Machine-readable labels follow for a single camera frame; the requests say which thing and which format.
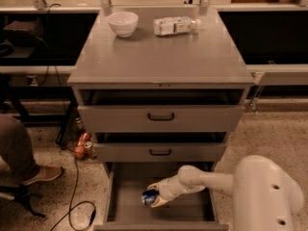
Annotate dark box on shelf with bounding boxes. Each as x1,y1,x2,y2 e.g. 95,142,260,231
3,20,44,47

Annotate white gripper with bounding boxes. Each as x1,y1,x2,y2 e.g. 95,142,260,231
147,176,204,208

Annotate grey middle drawer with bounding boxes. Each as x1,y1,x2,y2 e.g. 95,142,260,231
94,132,226,162

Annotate black office chair base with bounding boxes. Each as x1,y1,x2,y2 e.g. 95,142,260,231
0,186,45,218

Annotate black cable on floor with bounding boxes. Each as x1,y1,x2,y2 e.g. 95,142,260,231
47,157,97,231

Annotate tan shoe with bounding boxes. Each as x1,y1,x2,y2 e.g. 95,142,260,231
21,166,63,186

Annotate black drawer handle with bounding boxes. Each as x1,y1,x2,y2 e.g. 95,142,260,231
149,149,171,156
147,113,175,121

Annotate grey top drawer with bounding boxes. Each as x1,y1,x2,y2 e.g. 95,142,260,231
78,90,244,133

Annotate grey drawer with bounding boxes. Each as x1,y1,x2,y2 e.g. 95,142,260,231
94,162,229,231
78,90,244,133
94,132,226,162

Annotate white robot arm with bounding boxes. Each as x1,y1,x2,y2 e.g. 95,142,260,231
141,155,304,231

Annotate white ceramic bowl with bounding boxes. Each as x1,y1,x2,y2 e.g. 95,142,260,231
106,12,139,38

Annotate blue pepsi can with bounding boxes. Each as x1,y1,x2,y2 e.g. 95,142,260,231
141,190,159,206

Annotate orange can on floor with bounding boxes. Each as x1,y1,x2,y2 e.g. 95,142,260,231
84,141,93,158

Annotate clear plastic water bottle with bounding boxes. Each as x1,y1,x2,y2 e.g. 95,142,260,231
153,16,201,37

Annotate black middle drawer handle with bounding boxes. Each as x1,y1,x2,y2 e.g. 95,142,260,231
149,149,171,156

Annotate grey bottom drawer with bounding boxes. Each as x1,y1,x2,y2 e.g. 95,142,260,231
94,162,229,231

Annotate person's leg brown trousers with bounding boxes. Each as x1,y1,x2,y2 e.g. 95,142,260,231
0,115,39,185

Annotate grey drawer cabinet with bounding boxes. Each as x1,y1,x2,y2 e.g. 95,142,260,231
68,7,253,171

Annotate red can on floor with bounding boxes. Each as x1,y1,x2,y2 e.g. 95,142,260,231
77,132,91,146

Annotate black top drawer handle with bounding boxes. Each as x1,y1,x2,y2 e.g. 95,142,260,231
147,113,175,121

